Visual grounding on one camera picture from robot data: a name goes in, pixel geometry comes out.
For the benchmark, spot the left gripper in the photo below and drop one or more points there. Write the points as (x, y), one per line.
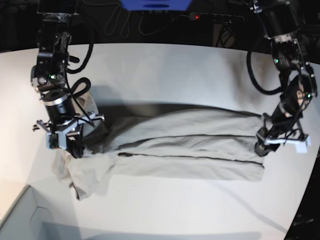
(278, 129)

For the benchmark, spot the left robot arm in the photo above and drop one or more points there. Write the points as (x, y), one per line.
(281, 23)

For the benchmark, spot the beige t-shirt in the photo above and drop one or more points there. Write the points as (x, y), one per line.
(202, 143)

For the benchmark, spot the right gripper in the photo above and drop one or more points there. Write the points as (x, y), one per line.
(70, 121)

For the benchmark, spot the blue box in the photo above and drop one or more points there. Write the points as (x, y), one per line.
(156, 5)

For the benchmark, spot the black power strip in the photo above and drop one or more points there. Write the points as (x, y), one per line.
(216, 18)

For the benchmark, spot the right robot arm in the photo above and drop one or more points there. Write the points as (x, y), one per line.
(49, 77)

